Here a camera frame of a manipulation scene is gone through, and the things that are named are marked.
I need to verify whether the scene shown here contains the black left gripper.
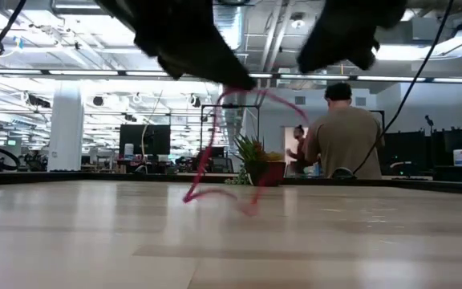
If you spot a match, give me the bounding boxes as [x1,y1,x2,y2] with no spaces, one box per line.
[93,0,257,92]

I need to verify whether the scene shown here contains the white building column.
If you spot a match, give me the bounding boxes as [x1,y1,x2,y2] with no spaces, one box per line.
[47,81,85,173]

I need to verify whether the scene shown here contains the black monitor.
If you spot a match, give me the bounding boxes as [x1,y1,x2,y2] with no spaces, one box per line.
[382,130,433,178]
[119,124,172,157]
[431,127,462,181]

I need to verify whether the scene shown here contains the red rubber band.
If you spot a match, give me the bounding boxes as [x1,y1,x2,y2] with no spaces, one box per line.
[181,86,310,218]

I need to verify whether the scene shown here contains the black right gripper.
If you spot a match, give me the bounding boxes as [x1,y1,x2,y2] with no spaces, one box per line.
[297,0,408,72]

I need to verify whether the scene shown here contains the black aluminium table frame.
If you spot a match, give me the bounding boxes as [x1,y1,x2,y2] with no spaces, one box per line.
[0,169,462,197]

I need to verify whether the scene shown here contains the black background rig frame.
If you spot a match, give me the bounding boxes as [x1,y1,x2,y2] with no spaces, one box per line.
[200,103,261,173]

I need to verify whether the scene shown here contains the small potted green plant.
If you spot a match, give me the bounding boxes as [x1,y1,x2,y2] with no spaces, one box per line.
[224,134,287,187]

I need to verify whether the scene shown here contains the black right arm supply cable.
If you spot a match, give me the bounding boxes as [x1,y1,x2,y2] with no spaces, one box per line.
[351,0,456,174]

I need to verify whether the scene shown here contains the person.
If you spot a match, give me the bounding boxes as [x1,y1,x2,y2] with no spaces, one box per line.
[302,82,385,180]
[286,124,309,174]

